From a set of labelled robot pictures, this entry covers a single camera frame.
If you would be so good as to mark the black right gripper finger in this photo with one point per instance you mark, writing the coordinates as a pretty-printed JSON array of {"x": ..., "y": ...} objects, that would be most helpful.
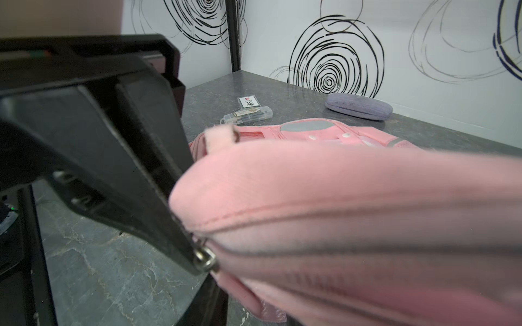
[{"x": 208, "y": 308}]

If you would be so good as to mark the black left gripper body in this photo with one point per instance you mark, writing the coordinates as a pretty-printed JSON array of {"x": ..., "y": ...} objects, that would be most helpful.
[{"x": 44, "y": 63}]

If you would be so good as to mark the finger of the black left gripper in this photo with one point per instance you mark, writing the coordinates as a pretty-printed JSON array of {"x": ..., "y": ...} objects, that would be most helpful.
[{"x": 110, "y": 143}]

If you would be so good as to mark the clear lead refill box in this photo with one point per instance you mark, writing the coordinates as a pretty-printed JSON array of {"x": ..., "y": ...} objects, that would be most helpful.
[{"x": 248, "y": 102}]

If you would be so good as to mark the clear plastic eraser case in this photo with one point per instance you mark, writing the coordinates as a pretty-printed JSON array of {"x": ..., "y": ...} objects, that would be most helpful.
[{"x": 249, "y": 115}]

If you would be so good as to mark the pink student backpack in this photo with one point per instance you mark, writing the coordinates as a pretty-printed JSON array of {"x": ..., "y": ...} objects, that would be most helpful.
[{"x": 337, "y": 225}]

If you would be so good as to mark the purple fabric glasses case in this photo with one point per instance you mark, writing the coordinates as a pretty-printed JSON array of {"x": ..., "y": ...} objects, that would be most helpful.
[{"x": 359, "y": 106}]

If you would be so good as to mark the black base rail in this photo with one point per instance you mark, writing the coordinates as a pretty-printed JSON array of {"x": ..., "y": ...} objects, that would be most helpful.
[{"x": 26, "y": 295}]

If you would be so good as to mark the black aluminium frame post left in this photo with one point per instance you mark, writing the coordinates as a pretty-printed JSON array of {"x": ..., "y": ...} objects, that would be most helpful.
[{"x": 232, "y": 17}]

